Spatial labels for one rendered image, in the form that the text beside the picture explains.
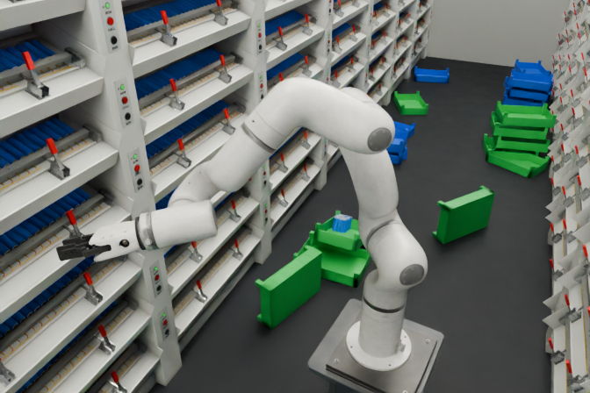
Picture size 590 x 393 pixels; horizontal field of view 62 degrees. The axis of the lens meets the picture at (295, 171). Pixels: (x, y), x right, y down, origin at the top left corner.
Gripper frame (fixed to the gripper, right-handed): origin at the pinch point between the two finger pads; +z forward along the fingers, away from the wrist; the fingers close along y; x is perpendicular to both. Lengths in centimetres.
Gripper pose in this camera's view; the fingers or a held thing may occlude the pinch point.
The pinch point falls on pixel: (70, 248)
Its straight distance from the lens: 118.1
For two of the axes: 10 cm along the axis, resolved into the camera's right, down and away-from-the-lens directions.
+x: -1.8, -9.5, -2.5
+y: -1.4, -2.3, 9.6
